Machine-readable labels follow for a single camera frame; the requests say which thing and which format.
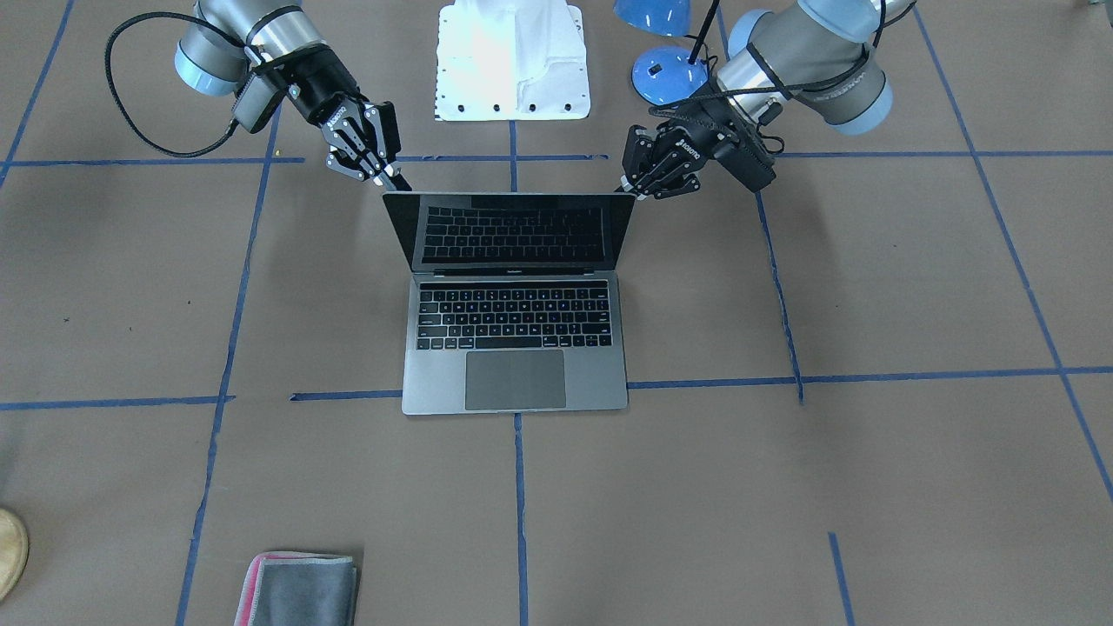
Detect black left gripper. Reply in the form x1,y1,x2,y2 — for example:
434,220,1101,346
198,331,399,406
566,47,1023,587
615,91,776,200

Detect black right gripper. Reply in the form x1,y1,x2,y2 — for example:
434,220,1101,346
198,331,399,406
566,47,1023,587
283,46,413,193

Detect grey laptop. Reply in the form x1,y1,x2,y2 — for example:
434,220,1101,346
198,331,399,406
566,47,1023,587
383,190,636,415

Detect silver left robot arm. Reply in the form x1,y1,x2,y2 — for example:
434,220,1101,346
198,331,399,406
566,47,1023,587
620,1,913,199

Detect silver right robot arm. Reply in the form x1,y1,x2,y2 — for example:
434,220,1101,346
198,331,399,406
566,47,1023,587
174,1,412,190

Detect blue desk lamp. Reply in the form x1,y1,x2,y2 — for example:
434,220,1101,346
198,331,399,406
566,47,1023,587
612,1,720,104

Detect grey and pink folded cloth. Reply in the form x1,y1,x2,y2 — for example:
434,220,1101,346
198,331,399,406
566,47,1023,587
233,551,358,625

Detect round wooden stand base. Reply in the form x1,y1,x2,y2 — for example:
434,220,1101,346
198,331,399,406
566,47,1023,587
1,508,30,601

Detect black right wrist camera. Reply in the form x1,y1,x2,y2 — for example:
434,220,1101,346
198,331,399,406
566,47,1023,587
232,72,283,134

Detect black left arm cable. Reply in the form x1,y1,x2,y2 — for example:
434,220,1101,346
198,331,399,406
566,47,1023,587
656,0,923,157

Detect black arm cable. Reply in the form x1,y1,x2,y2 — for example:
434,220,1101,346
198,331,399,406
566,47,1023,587
104,10,262,160
656,0,923,157

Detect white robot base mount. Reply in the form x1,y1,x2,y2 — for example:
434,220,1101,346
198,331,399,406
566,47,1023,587
434,1,591,123

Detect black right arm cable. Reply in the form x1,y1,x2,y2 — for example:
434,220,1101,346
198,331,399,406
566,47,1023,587
104,10,262,160

